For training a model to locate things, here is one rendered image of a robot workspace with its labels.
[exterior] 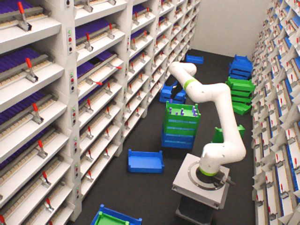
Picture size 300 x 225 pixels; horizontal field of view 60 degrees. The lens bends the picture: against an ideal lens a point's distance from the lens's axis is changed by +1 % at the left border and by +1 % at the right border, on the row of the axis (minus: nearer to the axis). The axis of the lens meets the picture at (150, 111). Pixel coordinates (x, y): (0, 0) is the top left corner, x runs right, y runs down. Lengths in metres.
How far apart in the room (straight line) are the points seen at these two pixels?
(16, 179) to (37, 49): 0.57
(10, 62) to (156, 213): 1.39
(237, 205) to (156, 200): 0.63
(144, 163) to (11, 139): 1.41
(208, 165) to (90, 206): 0.89
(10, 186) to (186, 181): 1.04
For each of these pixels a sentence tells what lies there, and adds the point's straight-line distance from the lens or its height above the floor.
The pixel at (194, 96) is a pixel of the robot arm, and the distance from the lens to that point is 1.72.
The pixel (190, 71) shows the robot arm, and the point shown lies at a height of 0.82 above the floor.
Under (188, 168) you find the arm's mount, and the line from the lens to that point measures 1.85.
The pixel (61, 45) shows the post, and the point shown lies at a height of 1.21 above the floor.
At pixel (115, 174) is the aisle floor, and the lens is 2.23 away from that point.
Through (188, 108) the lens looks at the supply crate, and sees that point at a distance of 2.55.
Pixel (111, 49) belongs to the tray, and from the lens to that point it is 1.90.
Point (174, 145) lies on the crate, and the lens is 2.54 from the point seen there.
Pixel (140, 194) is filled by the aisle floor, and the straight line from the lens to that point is 2.10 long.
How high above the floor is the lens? 1.60
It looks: 31 degrees down
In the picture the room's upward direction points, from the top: 8 degrees clockwise
